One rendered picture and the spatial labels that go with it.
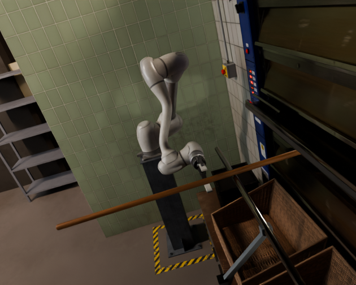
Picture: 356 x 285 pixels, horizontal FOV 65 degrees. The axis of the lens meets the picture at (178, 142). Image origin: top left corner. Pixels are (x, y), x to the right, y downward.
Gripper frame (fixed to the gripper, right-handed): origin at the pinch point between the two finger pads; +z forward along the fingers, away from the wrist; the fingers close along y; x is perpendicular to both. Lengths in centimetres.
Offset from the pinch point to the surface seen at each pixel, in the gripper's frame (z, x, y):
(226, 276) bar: 38.5, 5.9, 22.9
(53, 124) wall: -122, 105, -17
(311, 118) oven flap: 20, -46, -28
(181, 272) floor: -51, 36, 119
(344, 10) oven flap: 30, -53, -67
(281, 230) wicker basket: -9, -39, 60
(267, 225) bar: 38.7, -14.9, 2.1
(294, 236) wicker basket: 3, -42, 54
